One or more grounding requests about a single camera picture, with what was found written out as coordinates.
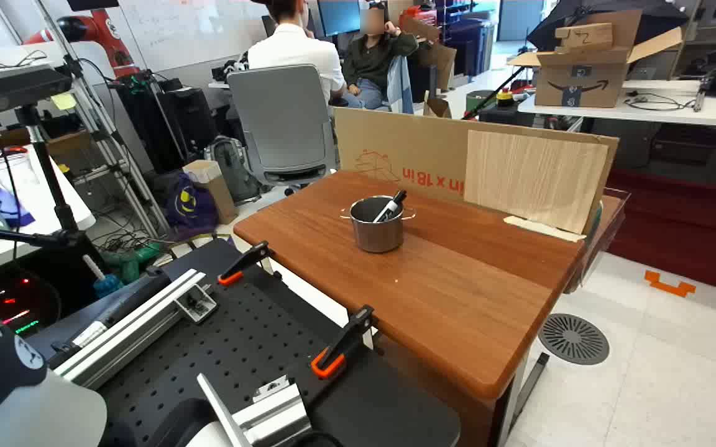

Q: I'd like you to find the black and white marker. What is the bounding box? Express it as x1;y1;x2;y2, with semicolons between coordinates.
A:
374;190;408;223

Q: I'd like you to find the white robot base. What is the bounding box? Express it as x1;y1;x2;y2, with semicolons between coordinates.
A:
0;325;108;447

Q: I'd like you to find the red robot arm background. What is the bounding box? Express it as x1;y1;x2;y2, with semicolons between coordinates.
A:
65;11;139;79

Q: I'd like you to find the wooden desk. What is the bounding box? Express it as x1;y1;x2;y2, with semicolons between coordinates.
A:
236;172;623;447

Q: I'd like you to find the orange floor marker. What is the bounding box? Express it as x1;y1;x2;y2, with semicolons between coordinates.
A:
644;272;696;298

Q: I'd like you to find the small steel pot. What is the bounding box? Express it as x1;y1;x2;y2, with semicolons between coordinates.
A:
347;194;411;253

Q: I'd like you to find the brown cardboard backdrop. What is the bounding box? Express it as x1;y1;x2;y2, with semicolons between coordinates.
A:
334;108;616;201

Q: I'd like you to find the black orange clamp rear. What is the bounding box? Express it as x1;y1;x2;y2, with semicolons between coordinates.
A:
217;241;272;285

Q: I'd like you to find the black orange clamp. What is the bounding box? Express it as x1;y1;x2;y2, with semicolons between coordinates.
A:
217;241;272;285
308;307;374;380

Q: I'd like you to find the black orange clamp front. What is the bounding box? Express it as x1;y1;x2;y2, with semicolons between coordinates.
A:
308;307;374;380

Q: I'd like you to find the grey office chair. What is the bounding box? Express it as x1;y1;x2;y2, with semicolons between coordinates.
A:
229;66;338;181

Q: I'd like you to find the small cardboard box on floor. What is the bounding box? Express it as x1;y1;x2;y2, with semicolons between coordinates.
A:
184;160;236;223

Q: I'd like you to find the person in dark jacket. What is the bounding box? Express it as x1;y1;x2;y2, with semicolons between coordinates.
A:
343;4;418;109

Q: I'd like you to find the purple bag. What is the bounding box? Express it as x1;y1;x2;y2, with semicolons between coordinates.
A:
160;172;219;232

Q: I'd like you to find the person in white shirt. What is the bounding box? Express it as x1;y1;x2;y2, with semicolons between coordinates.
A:
247;0;347;100

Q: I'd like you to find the light wooden board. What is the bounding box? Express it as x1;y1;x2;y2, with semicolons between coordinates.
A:
462;129;616;235

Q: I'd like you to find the open Amazon cardboard box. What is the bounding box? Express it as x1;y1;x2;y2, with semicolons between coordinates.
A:
512;11;684;109

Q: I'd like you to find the white table at right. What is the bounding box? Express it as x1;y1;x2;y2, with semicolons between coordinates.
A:
521;79;716;128

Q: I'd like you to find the white side table left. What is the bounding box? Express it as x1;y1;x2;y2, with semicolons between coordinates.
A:
0;144;99;285

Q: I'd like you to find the blue cloth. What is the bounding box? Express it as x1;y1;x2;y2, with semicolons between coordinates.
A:
0;187;36;230

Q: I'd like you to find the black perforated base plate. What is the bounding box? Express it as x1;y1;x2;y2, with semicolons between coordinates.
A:
97;268;461;447

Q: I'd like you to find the long aluminium rail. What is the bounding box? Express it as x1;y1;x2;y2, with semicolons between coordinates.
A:
55;268;217;387

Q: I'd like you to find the short aluminium bracket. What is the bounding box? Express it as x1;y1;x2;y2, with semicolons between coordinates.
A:
188;374;314;447

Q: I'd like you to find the black camera on tripod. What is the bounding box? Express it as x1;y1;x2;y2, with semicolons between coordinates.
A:
0;68;72;112

